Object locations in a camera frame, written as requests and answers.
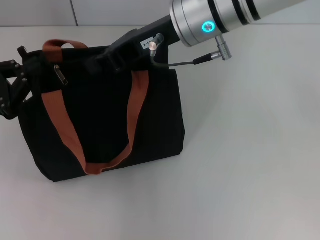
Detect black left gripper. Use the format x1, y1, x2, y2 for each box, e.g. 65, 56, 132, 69
0, 45, 35, 121

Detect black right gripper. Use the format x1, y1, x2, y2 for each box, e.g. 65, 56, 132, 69
86, 13, 182, 75

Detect silver zipper pull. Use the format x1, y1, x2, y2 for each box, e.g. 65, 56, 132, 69
53, 64, 69, 87

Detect black food bag brown handles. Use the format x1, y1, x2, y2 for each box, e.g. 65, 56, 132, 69
16, 38, 187, 184

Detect right gripper cable silver plug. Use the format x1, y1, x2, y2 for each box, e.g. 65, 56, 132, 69
148, 33, 235, 69

